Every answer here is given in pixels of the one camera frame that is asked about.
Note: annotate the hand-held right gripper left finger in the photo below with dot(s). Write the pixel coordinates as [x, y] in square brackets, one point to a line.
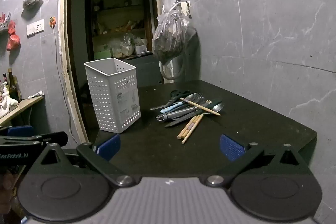
[109, 146]

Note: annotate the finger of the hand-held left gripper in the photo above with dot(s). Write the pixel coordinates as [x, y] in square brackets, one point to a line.
[56, 138]
[21, 130]

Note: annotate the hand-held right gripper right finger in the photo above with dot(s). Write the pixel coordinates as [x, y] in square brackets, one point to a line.
[231, 148]

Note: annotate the steel spoon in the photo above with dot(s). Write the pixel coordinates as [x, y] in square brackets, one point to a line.
[218, 107]

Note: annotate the white perforated utensil basket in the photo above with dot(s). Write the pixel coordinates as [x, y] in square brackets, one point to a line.
[113, 98]

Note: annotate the steel fork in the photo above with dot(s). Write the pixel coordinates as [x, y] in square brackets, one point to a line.
[200, 102]
[195, 96]

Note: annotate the slim steel utensil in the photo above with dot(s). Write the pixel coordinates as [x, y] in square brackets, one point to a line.
[158, 107]

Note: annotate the wooden countertop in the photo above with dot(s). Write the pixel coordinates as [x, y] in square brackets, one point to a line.
[26, 105]

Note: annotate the white cloth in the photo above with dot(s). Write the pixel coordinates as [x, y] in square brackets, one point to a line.
[8, 106]

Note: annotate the white tube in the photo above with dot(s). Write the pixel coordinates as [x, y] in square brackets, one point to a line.
[36, 94]

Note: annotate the row of sauce bottles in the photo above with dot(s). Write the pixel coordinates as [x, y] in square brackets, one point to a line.
[11, 87]

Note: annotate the red plastic bag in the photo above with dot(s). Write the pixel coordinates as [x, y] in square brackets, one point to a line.
[13, 40]

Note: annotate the green box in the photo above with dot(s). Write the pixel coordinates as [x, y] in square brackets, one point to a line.
[103, 55]

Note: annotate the orange plug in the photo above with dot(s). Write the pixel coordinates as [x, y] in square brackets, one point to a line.
[52, 22]

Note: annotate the red packet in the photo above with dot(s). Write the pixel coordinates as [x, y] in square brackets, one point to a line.
[4, 18]

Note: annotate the large plastic bag dark contents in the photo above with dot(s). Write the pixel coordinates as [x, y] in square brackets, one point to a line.
[170, 37]

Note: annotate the shelf cabinet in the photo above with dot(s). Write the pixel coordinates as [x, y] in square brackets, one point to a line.
[118, 19]

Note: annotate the white light switch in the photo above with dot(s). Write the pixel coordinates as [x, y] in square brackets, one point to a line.
[31, 29]

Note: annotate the metal wall rack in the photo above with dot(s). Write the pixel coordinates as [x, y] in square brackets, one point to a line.
[4, 26]

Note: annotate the white wall socket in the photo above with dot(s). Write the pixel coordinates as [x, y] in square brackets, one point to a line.
[40, 26]

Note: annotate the door frame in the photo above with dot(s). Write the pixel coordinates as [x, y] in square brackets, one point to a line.
[63, 29]

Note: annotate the wall water tap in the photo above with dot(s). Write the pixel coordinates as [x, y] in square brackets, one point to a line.
[181, 5]

